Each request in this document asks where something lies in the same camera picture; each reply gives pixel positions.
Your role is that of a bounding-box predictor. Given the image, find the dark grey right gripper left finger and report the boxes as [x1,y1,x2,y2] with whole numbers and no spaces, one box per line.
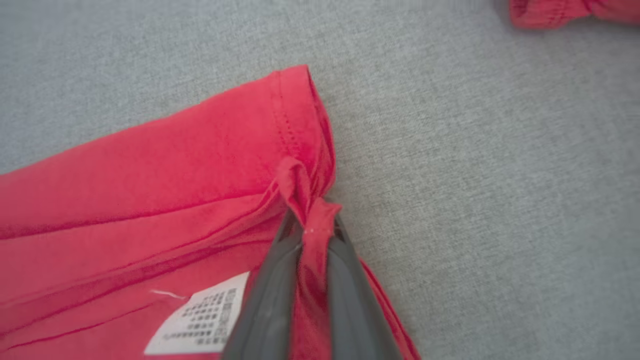
[220,210,306,360]

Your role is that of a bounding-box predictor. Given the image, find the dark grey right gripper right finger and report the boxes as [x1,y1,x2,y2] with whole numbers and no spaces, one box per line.
[326,215,404,360]

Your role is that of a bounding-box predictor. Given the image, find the red jersey with white sleeves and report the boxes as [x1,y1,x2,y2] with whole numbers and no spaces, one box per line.
[0,64,422,360]

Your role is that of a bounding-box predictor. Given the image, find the red shorts with white trim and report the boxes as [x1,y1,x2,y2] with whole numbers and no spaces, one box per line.
[509,0,640,30]

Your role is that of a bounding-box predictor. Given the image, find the grey fabric sofa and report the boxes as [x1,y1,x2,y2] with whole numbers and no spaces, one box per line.
[0,0,640,360]

